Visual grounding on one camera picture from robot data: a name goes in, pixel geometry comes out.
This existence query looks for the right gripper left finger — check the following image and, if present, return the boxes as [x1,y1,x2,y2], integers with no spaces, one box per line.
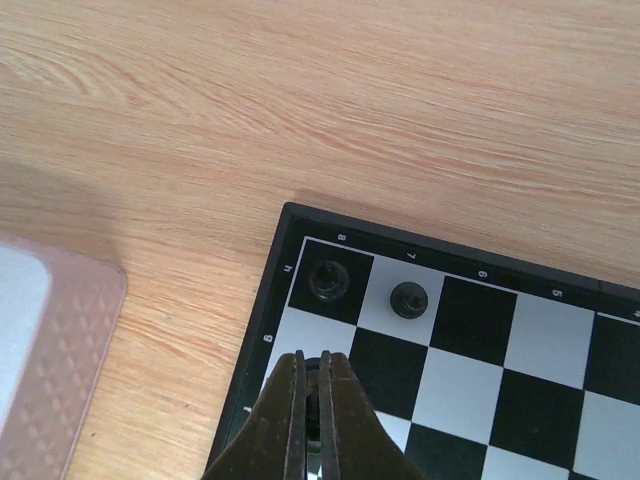
[203,350,306,480]

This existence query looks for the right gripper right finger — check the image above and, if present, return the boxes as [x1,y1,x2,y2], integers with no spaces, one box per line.
[319,351,423,479]

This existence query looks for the black chess piece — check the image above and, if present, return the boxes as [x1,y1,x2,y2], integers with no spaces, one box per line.
[308,260,350,302]
[389,282,429,319]
[305,357,321,454]

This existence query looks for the black silver chess board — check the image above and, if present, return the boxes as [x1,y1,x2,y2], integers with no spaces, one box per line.
[211,202,639,479]

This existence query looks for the pink tin with black pieces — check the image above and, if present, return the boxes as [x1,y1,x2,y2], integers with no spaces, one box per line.
[1,233,127,479]

